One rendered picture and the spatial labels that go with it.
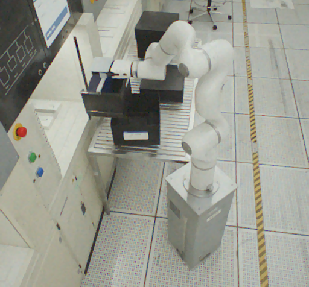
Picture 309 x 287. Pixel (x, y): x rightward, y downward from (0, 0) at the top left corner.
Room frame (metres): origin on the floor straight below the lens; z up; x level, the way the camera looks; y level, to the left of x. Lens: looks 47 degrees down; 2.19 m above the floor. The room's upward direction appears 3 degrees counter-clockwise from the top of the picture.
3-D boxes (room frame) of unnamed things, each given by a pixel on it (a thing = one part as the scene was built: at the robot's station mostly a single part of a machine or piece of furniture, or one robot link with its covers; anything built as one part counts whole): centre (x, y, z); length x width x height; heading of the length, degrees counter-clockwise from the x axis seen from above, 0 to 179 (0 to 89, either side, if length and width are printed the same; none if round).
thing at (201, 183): (0.96, -0.24, 0.85); 0.19 x 0.19 x 0.18
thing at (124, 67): (1.32, 0.13, 1.25); 0.11 x 0.10 x 0.07; 78
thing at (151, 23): (2.24, -0.07, 0.89); 0.29 x 0.29 x 0.25; 74
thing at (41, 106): (1.42, 0.68, 0.89); 0.22 x 0.21 x 0.04; 79
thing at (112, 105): (1.34, 0.23, 1.11); 0.24 x 0.20 x 0.32; 168
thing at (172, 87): (1.76, -0.08, 0.83); 0.29 x 0.29 x 0.13; 81
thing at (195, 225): (0.96, -0.24, 0.38); 0.28 x 0.28 x 0.76; 34
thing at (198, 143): (0.94, -0.21, 1.07); 0.19 x 0.12 x 0.24; 125
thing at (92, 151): (1.79, -0.02, 0.38); 1.30 x 0.60 x 0.76; 169
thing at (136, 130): (1.37, 0.10, 0.85); 0.28 x 0.28 x 0.17; 87
